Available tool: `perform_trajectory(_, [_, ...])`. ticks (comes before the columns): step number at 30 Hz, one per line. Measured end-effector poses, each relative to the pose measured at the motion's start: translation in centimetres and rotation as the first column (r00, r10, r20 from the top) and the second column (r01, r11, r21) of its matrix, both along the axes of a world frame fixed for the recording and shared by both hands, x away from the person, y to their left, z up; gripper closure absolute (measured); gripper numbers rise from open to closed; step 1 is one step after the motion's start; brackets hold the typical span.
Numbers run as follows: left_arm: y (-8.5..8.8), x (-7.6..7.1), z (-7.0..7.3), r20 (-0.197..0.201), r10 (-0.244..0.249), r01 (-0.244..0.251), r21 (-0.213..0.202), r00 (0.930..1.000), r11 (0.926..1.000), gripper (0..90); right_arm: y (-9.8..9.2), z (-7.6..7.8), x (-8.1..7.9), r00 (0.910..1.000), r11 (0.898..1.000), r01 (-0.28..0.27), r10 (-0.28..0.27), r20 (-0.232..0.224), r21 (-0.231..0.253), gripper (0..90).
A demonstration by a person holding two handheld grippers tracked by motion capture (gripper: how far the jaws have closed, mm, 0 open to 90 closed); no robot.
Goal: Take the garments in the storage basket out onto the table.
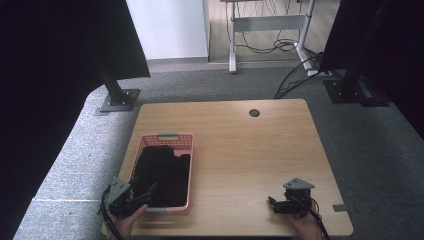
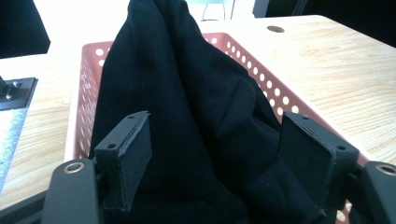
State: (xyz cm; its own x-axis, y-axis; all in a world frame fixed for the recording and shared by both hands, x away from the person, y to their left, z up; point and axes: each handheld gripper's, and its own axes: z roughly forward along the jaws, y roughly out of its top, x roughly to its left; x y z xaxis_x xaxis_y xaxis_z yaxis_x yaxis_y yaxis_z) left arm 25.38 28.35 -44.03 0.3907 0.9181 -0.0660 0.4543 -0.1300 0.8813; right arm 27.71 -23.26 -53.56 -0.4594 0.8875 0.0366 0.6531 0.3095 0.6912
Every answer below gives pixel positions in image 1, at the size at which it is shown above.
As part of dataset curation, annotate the white desk frame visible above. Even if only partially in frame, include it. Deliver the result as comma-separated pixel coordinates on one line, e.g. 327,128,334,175
219,0,320,77

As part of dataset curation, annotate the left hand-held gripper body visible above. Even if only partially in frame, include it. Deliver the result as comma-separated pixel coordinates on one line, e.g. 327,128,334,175
107,176,152,216

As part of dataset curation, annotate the white panel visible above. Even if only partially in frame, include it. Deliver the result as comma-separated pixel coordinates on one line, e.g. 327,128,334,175
125,0,210,61

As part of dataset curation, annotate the person's left hand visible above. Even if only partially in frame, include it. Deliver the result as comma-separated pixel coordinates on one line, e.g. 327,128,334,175
111,203,149,240

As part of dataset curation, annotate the black curtain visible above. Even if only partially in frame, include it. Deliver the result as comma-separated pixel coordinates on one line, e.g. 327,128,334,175
318,0,424,141
0,0,152,240

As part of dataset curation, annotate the black stand with dark base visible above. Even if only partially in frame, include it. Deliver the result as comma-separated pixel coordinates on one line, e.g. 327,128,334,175
321,0,392,108

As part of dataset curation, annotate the black stand with grey base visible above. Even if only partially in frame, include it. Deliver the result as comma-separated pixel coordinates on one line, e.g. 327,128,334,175
93,56,141,113

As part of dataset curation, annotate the pink plastic basket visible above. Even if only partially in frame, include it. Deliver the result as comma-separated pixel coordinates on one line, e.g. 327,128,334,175
128,132,195,213

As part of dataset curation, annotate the person's right hand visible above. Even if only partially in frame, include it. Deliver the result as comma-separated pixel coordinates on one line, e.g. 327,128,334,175
287,212,324,240

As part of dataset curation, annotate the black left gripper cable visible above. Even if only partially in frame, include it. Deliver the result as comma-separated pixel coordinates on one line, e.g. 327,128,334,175
99,186,118,240

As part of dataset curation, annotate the bundle of black floor cables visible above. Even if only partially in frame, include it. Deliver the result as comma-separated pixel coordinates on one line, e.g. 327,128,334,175
226,0,325,100

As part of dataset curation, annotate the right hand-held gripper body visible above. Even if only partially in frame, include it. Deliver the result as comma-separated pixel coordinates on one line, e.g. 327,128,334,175
281,177,316,217

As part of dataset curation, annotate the black cloth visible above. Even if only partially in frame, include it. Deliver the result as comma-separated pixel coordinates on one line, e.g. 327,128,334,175
132,145,192,208

